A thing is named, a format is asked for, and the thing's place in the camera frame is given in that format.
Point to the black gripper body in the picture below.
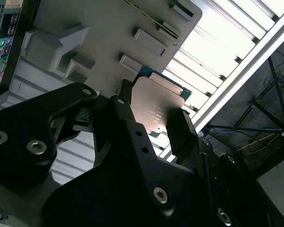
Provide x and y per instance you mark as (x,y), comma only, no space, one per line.
(104,203)

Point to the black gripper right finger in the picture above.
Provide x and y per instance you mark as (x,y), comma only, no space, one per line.
(182,137)

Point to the silver CPU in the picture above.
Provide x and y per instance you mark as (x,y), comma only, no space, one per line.
(153,99)

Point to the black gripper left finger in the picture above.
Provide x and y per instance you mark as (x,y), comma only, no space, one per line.
(26,132)

